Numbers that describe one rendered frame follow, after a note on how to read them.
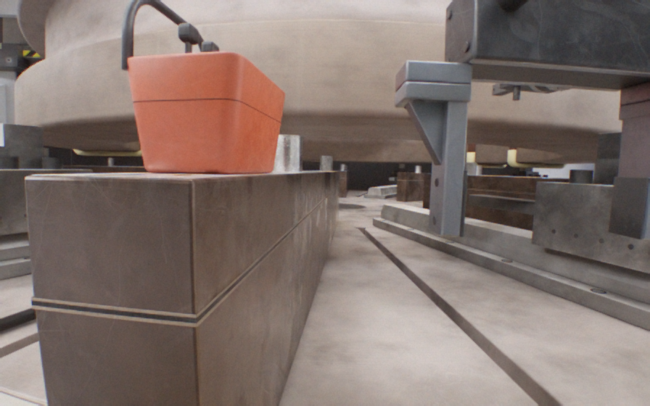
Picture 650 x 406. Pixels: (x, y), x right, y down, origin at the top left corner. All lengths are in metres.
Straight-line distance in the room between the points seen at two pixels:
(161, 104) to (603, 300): 1.17
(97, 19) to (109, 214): 1.50
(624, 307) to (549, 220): 0.31
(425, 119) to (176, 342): 0.23
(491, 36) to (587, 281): 1.14
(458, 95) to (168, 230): 0.21
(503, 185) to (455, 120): 2.24
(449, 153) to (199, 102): 0.26
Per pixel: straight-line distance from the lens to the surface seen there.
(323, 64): 0.98
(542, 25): 0.23
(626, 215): 0.29
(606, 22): 0.26
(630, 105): 0.30
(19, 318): 1.04
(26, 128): 1.58
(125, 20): 0.44
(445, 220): 0.21
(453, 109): 0.21
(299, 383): 0.67
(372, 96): 0.96
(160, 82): 0.40
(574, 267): 1.32
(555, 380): 0.81
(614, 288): 1.27
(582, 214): 1.19
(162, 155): 0.40
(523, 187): 2.40
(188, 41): 0.44
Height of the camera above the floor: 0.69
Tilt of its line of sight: 6 degrees down
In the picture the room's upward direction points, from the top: 1 degrees clockwise
